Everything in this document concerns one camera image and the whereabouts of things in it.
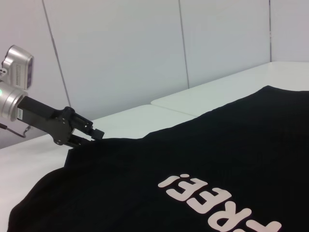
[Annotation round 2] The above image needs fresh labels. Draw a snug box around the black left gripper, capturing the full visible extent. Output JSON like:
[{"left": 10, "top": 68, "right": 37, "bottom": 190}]
[{"left": 18, "top": 95, "right": 105, "bottom": 148}]

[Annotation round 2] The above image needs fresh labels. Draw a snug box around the black shirt with FREE print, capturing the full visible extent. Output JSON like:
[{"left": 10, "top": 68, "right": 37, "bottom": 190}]
[{"left": 6, "top": 85, "right": 309, "bottom": 232}]

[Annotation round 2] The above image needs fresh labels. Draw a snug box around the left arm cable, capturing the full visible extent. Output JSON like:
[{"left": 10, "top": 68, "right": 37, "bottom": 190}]
[{"left": 0, "top": 122, "right": 31, "bottom": 139}]

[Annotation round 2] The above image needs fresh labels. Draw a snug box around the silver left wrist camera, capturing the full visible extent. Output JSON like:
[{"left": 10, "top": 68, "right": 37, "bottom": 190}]
[{"left": 0, "top": 44, "right": 35, "bottom": 90}]

